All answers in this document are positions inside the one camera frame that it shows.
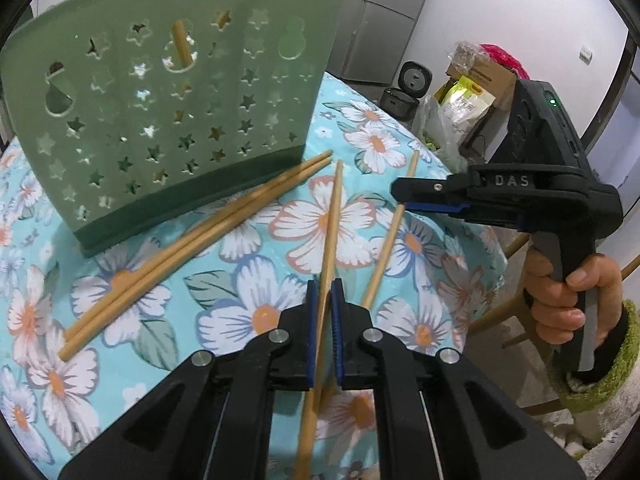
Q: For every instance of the wooden chopstick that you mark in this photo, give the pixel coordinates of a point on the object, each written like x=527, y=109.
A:
x=390, y=240
x=182, y=45
x=150, y=286
x=331, y=240
x=150, y=270

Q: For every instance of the yellow-green rice bag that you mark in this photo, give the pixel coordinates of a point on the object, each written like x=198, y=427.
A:
x=465, y=105

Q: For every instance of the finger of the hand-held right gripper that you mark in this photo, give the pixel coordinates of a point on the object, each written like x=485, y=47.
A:
x=430, y=190

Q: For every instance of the floral blue tablecloth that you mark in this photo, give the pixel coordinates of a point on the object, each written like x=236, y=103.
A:
x=260, y=280

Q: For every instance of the translucent plastic bag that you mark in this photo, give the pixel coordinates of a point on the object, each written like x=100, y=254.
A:
x=440, y=130

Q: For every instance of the crumpled clear plastic bag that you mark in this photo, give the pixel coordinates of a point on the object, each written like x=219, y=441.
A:
x=462, y=52

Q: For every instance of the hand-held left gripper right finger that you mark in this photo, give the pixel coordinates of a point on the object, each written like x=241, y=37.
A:
x=339, y=330

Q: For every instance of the white wall switch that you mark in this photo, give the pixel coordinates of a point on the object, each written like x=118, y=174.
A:
x=585, y=54

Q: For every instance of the grey refrigerator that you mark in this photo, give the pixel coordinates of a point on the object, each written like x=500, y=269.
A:
x=385, y=20

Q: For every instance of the green perforated utensil holder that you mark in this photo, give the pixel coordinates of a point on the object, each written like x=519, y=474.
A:
x=30, y=90

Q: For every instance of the cardboard box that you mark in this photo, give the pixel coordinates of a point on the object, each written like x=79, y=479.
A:
x=492, y=77

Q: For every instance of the white fleece garment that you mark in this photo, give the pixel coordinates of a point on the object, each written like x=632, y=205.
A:
x=600, y=435

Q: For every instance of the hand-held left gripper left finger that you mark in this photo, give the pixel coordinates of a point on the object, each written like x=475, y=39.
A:
x=311, y=330

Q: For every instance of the grey door frame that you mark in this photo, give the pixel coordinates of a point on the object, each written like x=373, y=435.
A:
x=612, y=85

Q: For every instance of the black cooking pot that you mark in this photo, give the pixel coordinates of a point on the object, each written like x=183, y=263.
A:
x=399, y=102

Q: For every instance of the pink plastic bag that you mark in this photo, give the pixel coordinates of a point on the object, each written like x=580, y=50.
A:
x=500, y=55

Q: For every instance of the person's right hand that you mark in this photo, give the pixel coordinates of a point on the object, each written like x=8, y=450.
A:
x=550, y=300

